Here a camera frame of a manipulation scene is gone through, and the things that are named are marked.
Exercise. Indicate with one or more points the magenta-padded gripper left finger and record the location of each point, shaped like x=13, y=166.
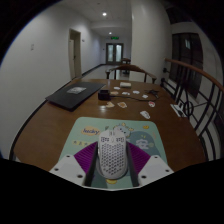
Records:
x=68, y=169

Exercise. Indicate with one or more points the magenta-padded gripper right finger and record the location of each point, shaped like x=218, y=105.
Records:
x=155, y=170

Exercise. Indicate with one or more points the white perforated computer mouse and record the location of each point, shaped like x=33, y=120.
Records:
x=112, y=155

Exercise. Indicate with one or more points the pale green printed mouse pad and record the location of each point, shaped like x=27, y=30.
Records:
x=86, y=130

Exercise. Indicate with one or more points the long white sticker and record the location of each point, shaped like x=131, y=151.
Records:
x=145, y=114

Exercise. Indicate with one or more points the red and white sticker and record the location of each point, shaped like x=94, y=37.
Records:
x=151, y=104

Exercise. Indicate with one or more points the small tan sticker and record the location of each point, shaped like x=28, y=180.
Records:
x=122, y=105
x=110, y=104

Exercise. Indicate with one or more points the small white sticker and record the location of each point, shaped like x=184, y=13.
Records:
x=116, y=88
x=145, y=96
x=136, y=92
x=125, y=93

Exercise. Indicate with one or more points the black laptop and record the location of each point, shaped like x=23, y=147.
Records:
x=73, y=95

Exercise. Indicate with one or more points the black railing with wooden handrail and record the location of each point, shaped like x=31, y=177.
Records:
x=200, y=110

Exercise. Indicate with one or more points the small black box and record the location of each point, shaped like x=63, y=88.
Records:
x=103, y=95

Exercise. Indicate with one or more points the wooden armchair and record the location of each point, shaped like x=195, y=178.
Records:
x=130, y=67

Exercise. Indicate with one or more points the wooden chair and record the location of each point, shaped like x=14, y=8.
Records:
x=125, y=61

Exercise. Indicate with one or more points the dark window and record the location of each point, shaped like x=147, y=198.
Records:
x=186, y=60

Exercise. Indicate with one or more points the wooden side door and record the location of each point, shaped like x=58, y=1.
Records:
x=76, y=55

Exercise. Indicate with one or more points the glass double door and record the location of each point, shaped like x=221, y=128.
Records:
x=114, y=53

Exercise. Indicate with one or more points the green exit sign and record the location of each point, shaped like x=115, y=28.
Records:
x=114, y=37

